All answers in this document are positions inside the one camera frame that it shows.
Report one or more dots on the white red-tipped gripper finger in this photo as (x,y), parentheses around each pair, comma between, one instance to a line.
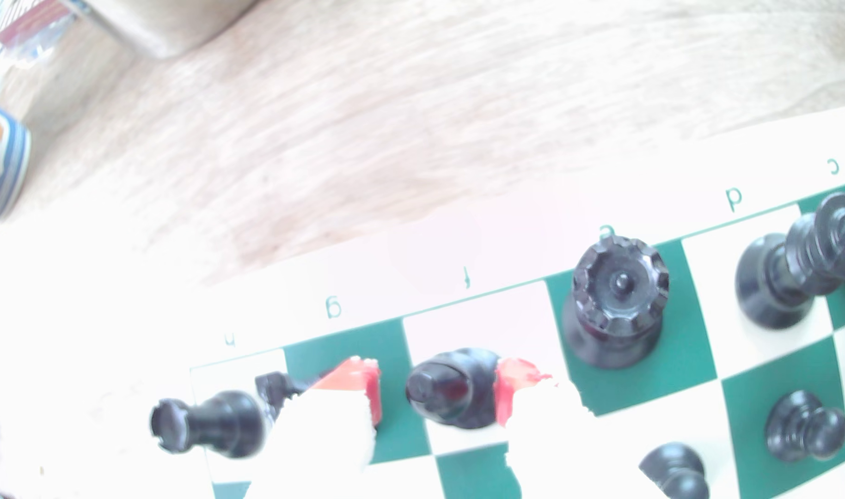
(561,450)
(325,436)

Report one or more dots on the black bishop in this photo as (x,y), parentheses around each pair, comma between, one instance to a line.
(454,388)

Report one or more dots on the green white chess mat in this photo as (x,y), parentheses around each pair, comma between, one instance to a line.
(672,388)

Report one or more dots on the black knight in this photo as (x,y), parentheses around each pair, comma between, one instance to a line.
(277,387)

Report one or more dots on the black rook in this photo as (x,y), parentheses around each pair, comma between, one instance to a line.
(218,423)

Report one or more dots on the black pawn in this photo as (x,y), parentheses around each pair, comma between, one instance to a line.
(804,426)
(675,471)

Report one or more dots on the black queen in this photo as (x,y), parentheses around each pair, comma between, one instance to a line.
(616,298)

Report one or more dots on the black king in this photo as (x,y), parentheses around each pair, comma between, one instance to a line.
(776,277)

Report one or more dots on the red white packet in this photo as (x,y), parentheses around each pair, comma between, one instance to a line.
(31,24)

